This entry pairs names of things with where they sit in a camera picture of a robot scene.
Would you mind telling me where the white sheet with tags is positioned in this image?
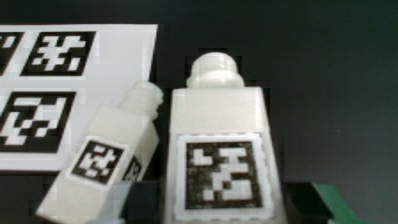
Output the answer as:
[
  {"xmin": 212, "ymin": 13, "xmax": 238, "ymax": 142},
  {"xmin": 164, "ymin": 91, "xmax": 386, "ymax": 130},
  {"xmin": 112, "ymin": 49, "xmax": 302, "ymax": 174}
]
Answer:
[{"xmin": 0, "ymin": 24, "xmax": 157, "ymax": 171}]

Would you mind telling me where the white table leg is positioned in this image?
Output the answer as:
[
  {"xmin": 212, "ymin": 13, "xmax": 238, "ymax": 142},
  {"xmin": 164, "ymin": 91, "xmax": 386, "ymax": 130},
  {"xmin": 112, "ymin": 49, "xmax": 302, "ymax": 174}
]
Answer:
[
  {"xmin": 164, "ymin": 52, "xmax": 288, "ymax": 224},
  {"xmin": 36, "ymin": 81, "xmax": 164, "ymax": 224}
]

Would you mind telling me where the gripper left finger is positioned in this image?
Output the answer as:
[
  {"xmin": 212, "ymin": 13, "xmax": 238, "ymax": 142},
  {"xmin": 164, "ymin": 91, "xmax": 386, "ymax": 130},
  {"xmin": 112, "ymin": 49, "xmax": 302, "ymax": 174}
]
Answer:
[{"xmin": 87, "ymin": 182, "xmax": 132, "ymax": 224}]

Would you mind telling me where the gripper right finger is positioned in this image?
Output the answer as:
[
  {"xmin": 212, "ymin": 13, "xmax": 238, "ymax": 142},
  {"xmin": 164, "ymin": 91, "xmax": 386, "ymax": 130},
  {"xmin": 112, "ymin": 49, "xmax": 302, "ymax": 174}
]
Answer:
[{"xmin": 313, "ymin": 183, "xmax": 364, "ymax": 224}]

